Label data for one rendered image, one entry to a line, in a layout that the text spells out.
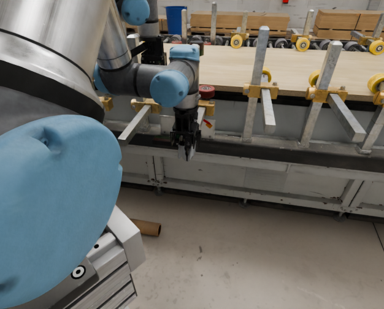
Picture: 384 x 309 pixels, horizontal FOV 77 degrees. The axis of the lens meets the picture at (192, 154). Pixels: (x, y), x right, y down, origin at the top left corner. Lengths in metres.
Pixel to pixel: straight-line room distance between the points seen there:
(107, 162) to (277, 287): 1.40
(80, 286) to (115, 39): 0.42
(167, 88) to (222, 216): 1.30
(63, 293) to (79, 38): 0.26
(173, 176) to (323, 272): 1.05
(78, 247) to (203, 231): 1.46
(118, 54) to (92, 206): 0.41
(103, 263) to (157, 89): 0.34
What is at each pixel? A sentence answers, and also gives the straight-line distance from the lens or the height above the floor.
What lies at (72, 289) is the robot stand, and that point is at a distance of 0.34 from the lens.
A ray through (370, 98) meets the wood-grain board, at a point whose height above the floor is 0.89.
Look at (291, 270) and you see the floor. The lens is 1.59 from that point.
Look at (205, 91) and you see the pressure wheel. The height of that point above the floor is 0.91.
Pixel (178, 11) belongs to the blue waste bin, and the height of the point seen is 0.64.
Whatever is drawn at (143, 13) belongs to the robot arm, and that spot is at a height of 1.24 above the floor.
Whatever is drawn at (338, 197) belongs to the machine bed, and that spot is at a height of 0.20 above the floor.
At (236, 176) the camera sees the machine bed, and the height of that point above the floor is 0.26.
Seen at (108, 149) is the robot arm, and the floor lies 1.22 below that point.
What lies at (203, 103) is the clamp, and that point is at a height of 0.87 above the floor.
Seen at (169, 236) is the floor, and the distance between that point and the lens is 1.61.
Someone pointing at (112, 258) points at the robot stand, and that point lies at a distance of 0.41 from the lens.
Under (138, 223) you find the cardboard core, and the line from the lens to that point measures 1.59.
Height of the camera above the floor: 1.32
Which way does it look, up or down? 37 degrees down
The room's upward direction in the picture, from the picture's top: straight up
